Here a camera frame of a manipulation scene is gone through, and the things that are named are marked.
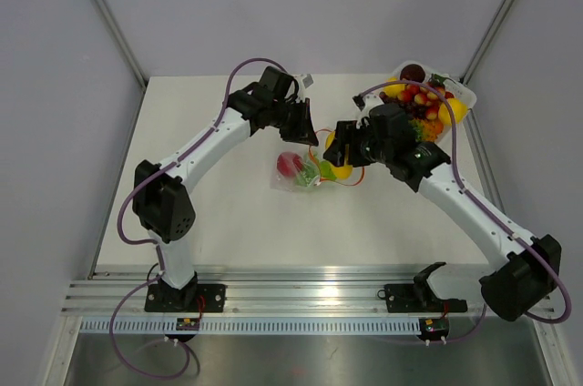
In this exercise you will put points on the clear zip bag orange zipper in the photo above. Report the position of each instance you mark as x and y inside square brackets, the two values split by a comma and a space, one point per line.
[347, 175]

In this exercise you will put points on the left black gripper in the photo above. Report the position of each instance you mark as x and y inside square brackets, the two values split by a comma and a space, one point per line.
[303, 131]

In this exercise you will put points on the small yellow pear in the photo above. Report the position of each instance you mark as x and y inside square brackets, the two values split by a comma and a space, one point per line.
[394, 90]

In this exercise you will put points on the yellow lemon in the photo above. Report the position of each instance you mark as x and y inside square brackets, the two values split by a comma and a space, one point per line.
[452, 111]

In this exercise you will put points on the strawberry cluster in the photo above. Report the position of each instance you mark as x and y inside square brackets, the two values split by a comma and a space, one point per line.
[420, 96]

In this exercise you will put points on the green cabbage-like vegetable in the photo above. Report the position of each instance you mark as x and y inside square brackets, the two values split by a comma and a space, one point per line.
[327, 170]

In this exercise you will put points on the aluminium mounting rail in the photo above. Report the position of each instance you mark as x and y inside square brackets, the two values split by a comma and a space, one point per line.
[336, 291]

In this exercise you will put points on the right aluminium frame post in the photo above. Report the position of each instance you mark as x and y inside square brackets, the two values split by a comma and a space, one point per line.
[487, 39]

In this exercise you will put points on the dark red plum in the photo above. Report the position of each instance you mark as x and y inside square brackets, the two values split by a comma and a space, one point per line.
[413, 72]

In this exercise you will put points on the white plastic fruit basket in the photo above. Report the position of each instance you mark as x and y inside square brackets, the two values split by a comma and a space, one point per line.
[460, 91]

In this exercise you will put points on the aluminium frame post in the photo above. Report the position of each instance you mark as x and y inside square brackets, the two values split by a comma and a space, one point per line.
[121, 43]
[487, 39]

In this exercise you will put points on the white slotted cable duct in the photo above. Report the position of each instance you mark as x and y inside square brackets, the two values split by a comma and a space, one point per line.
[254, 326]

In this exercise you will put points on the green grape bunch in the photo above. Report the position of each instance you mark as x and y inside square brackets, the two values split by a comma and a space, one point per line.
[308, 176]

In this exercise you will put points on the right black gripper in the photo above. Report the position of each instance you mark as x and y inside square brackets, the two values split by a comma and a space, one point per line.
[346, 133]

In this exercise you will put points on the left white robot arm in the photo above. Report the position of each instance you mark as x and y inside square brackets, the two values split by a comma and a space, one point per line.
[162, 191]

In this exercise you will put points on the left aluminium frame post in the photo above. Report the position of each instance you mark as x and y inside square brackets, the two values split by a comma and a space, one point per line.
[121, 43]

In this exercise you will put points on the green leafy orange vegetable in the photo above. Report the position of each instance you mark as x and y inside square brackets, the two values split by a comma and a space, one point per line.
[427, 130]

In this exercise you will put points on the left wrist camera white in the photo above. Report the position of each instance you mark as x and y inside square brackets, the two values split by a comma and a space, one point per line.
[304, 81]

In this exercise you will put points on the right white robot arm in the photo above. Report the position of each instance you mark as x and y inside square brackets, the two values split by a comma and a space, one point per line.
[525, 267]

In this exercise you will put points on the red apple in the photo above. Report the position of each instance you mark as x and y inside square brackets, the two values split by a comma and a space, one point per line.
[289, 164]

